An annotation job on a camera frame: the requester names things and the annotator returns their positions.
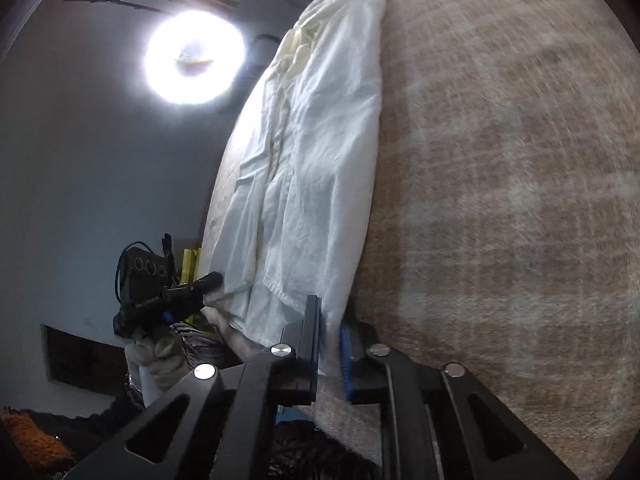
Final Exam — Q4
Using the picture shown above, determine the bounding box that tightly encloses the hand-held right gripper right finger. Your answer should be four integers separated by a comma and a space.
339, 320, 581, 480

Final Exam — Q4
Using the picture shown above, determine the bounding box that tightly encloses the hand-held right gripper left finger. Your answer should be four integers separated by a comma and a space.
62, 295, 323, 480

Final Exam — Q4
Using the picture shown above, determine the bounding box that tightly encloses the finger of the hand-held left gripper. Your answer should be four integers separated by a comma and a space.
172, 271, 225, 306

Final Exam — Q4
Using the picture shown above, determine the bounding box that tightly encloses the white long-sleeved shirt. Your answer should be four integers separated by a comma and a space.
197, 0, 389, 377

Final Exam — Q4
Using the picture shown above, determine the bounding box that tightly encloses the person's left hand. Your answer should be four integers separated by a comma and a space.
124, 326, 193, 407

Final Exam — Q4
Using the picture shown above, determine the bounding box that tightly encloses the dark striped clothing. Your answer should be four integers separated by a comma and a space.
272, 420, 383, 480

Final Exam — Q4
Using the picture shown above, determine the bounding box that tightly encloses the dark framed panel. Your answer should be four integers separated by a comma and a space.
41, 323, 132, 397

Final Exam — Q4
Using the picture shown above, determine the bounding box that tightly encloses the orange fuzzy cloth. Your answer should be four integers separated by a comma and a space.
0, 406, 77, 477

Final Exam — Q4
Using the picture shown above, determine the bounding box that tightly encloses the beige plaid blanket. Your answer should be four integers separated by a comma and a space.
200, 0, 640, 467

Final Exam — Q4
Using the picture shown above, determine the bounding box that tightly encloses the ring light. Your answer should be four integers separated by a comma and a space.
142, 10, 247, 106

